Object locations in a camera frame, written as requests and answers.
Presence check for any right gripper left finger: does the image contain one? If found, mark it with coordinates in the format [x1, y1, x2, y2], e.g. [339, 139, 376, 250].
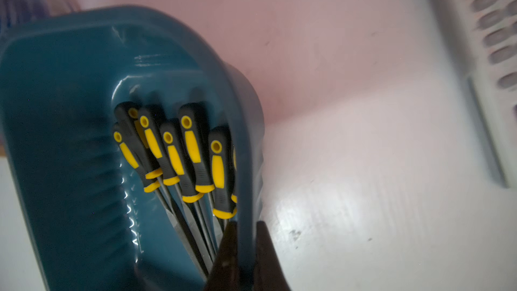
[203, 222, 240, 291]

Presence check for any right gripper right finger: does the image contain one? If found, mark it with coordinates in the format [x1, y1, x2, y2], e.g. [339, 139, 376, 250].
[253, 221, 291, 291]

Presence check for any file tool one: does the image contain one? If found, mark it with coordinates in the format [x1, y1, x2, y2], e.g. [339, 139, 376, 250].
[208, 126, 237, 231]

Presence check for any file tool four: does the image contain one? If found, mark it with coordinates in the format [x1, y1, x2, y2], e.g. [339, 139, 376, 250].
[139, 105, 212, 280]

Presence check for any file tool three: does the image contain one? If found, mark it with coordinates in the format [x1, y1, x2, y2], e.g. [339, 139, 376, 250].
[160, 119, 215, 272]

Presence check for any file tool two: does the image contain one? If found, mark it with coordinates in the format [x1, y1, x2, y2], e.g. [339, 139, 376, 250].
[179, 102, 216, 259]

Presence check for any file tool five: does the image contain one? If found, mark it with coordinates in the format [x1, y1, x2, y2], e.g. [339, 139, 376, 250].
[114, 102, 207, 280]

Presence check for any teal plastic storage box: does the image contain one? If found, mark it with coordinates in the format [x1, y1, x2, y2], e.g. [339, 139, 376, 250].
[1, 6, 265, 290]

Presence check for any file tool seven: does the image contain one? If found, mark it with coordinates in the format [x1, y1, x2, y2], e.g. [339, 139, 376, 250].
[231, 145, 238, 204]

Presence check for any file tool six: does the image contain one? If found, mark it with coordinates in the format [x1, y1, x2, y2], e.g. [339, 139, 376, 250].
[112, 123, 208, 281]

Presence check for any white calculator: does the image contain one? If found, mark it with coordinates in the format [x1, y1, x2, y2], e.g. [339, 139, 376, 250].
[430, 0, 516, 188]

